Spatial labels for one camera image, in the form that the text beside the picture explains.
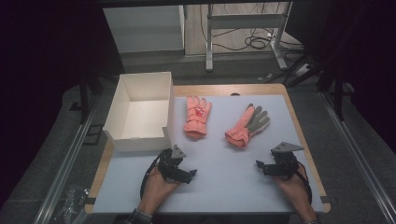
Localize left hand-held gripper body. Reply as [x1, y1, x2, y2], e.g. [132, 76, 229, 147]
[156, 144, 190, 185]

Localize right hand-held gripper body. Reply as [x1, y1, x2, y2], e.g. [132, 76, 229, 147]
[263, 141, 305, 181]

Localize pink and grey glove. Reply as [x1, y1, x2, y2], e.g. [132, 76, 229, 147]
[224, 103, 271, 148]

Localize pink glove with red label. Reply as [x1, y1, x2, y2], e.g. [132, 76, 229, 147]
[183, 95, 213, 140]

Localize white box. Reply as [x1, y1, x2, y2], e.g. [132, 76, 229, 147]
[102, 71, 176, 153]

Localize person's left hand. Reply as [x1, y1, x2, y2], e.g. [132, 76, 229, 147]
[137, 169, 182, 216]

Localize person's right hand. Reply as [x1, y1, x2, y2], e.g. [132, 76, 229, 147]
[274, 163, 312, 210]

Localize pale blue table mat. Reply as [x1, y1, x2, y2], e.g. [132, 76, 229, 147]
[92, 94, 325, 215]

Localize white power strip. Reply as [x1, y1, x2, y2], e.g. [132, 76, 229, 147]
[294, 63, 312, 77]

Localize clear plastic bag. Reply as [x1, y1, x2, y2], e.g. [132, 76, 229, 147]
[53, 184, 92, 224]

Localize black metal stand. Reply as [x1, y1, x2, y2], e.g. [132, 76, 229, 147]
[69, 72, 105, 125]

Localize dark curtain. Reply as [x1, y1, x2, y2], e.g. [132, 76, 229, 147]
[284, 0, 396, 155]
[0, 0, 125, 209]

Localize white cabinet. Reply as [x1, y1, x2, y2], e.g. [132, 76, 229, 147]
[103, 5, 186, 54]

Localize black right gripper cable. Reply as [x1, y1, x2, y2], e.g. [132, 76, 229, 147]
[293, 161, 314, 205]

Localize aluminium rail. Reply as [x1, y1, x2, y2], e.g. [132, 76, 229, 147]
[319, 91, 396, 224]
[33, 94, 100, 224]

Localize black floor bracket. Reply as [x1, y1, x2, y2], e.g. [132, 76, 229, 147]
[82, 123, 105, 147]

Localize black floor cables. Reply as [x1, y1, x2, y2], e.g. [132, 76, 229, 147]
[199, 3, 305, 54]

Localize grey metal desk frame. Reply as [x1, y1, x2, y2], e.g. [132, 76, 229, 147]
[205, 1, 294, 73]

